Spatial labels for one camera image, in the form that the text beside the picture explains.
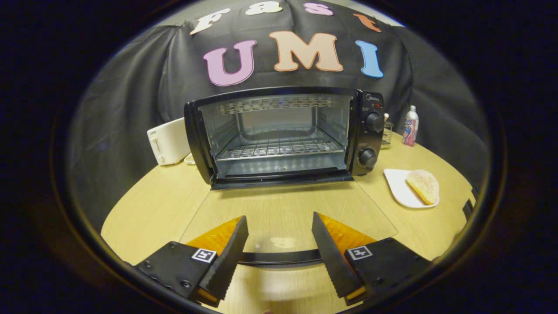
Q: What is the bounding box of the black toaster oven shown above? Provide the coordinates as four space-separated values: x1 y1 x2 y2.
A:
180 86 398 267

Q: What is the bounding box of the pink white bottle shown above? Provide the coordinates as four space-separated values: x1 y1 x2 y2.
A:
402 105 419 147

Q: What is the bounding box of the white square plate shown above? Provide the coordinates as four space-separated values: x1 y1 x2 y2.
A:
384 168 440 208

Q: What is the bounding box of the wire mesh holder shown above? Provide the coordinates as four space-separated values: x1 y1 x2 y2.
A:
381 119 394 150

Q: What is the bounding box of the white bread toaster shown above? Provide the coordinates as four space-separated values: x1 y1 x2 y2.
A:
147 117 191 166

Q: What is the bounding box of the black backdrop cloth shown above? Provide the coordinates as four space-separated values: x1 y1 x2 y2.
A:
65 0 489 232

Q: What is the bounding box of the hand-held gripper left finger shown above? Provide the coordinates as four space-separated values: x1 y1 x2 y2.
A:
133 215 249 306

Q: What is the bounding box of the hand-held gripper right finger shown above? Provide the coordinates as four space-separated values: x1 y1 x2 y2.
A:
311 212 432 306

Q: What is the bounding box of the sugared round bread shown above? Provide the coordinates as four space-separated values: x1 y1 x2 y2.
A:
406 169 440 205

